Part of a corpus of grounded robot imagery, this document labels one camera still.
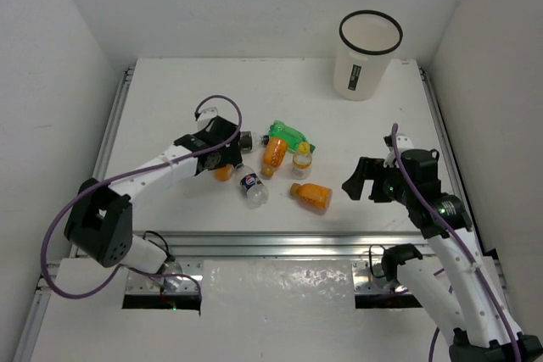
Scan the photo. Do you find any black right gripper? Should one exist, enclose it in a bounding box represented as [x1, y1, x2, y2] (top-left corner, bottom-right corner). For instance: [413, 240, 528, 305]
[342, 155, 413, 205]

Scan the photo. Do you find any orange juice bottle white label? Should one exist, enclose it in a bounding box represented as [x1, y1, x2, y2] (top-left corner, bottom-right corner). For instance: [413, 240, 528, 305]
[213, 164, 234, 182]

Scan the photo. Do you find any clear Pepsi bottle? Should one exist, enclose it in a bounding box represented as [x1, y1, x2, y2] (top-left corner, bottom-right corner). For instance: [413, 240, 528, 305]
[235, 164, 269, 209]

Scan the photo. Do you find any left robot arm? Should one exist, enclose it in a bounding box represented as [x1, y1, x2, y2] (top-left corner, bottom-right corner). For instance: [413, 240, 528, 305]
[64, 116, 242, 274]

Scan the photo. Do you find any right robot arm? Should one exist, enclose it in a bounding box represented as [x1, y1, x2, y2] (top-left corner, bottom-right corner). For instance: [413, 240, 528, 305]
[342, 149, 542, 361]

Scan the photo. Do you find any white bin black rim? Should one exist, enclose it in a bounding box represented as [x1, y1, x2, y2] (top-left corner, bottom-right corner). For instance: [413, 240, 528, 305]
[333, 10, 404, 101]

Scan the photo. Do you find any clear bottle black label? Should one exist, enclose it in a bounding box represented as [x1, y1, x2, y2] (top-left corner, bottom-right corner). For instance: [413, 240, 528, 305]
[238, 131, 270, 153]

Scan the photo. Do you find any orange bottle brown cap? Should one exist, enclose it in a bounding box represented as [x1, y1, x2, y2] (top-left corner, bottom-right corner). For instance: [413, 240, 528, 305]
[289, 183, 333, 212]

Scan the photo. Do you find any orange bottle fruit label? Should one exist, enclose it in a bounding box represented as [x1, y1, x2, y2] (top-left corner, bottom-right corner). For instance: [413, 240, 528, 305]
[261, 137, 288, 178]

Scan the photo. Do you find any clear bottle yellow cap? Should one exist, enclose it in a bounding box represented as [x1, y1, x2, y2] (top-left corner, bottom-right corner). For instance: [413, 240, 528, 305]
[292, 142, 312, 179]

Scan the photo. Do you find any green plastic bottle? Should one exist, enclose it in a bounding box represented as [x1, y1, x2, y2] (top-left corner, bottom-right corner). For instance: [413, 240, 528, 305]
[267, 120, 316, 153]

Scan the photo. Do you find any white foam cover plate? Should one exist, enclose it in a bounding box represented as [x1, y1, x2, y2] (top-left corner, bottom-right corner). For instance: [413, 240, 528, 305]
[201, 259, 355, 318]

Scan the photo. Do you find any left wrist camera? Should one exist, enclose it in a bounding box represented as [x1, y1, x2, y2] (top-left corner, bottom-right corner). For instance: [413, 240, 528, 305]
[196, 107, 218, 131]

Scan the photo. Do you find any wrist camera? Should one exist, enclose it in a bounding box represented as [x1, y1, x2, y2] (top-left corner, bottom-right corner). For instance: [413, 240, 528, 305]
[384, 133, 415, 167]
[196, 107, 218, 131]

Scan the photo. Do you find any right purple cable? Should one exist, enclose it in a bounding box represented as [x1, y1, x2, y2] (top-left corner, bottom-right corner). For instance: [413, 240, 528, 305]
[389, 122, 523, 362]

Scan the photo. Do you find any purple cable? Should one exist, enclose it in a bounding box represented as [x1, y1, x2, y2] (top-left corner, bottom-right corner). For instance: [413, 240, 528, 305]
[389, 122, 523, 362]
[41, 95, 244, 298]

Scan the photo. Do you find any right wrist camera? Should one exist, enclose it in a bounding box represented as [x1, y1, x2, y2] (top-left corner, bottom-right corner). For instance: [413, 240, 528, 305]
[384, 133, 415, 167]

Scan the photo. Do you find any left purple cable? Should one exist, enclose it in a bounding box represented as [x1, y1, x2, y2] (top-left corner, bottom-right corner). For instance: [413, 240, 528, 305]
[41, 95, 244, 298]

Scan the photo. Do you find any black cable loop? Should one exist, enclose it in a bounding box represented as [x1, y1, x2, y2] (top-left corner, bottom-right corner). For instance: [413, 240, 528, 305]
[367, 244, 387, 282]

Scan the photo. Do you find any left side rail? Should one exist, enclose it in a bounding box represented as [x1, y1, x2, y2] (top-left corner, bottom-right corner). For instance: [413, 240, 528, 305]
[92, 65, 135, 180]

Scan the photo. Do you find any aluminium table edge rail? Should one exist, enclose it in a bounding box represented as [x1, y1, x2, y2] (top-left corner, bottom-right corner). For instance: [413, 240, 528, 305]
[152, 231, 434, 259]

